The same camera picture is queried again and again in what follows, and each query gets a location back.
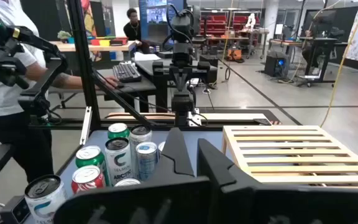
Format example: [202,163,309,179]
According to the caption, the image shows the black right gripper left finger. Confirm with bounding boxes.
[53,126,213,224]

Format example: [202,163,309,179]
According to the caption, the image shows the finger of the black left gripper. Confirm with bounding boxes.
[168,73,181,94]
[180,73,194,94]

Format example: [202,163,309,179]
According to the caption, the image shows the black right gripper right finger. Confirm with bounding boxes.
[196,138,358,224]

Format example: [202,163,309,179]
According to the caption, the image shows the white Celsius can yellow band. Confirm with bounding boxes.
[128,124,153,156]

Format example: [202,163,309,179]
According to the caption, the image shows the wooden slatted shelf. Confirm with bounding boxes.
[221,125,358,190]

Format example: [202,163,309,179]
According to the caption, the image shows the white paper sheet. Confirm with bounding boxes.
[134,52,161,62]

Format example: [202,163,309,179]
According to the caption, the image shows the small silver blue can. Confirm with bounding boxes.
[157,141,167,162]
[113,177,142,187]
[134,141,158,182]

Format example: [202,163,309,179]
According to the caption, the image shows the black keyboard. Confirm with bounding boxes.
[112,62,142,83]

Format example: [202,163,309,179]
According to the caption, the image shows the white Celsius can blue band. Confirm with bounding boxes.
[24,174,68,224]
[104,138,135,187]

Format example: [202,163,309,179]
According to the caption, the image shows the blue display screen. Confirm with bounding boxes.
[138,0,188,44]

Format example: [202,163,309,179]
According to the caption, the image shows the orange machine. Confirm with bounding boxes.
[227,48,244,62]

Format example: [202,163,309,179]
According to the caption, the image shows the red bin shelving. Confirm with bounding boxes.
[200,9,262,38]

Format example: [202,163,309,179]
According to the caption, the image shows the blue-grey table mat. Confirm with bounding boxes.
[23,129,239,224]

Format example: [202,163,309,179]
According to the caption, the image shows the red cola can dark figure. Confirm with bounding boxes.
[70,164,107,195]

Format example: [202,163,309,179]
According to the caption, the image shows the wooden table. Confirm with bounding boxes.
[50,39,136,62]

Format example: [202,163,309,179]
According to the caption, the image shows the white robot figure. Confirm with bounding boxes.
[244,12,257,32]

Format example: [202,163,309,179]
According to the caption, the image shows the black hazard-striped floor mat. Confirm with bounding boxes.
[199,108,303,126]

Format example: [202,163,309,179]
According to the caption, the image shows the black computer tower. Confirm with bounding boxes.
[263,50,290,78]

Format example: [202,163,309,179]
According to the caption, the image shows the colourful poster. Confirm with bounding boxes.
[81,0,98,38]

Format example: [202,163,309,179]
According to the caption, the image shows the potted plant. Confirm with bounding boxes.
[57,30,73,44]

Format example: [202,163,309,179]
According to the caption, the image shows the black standing desk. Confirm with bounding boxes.
[296,9,347,88]

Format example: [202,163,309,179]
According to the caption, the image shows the black partition panel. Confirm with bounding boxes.
[301,4,358,68]

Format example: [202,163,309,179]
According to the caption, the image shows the yellow cable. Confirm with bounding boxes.
[319,0,358,128]

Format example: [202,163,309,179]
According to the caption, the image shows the black table-level camera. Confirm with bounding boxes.
[0,195,32,224]

